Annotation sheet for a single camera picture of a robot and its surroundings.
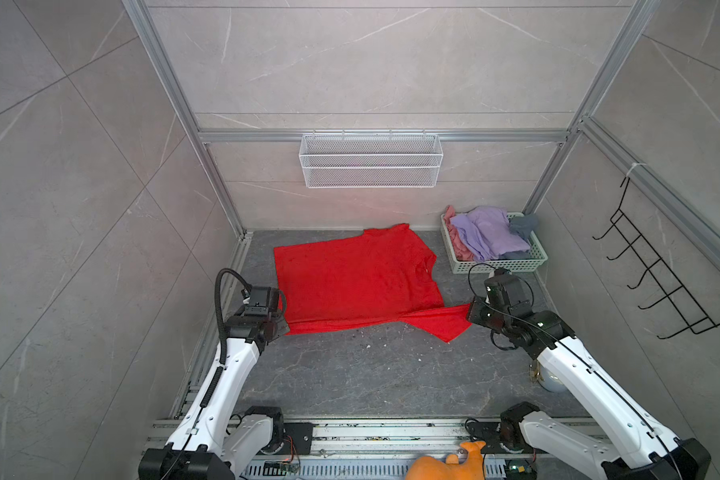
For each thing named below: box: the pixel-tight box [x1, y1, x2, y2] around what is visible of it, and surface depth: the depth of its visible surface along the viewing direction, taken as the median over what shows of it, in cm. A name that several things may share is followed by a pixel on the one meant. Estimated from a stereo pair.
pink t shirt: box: [443, 205, 475, 262], surface depth 108 cm
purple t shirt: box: [450, 205, 531, 262], surface depth 109 cm
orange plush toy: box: [406, 441, 487, 480], surface depth 66 cm
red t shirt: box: [274, 224, 473, 343], surface depth 106 cm
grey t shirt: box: [509, 213, 538, 242], surface depth 112 cm
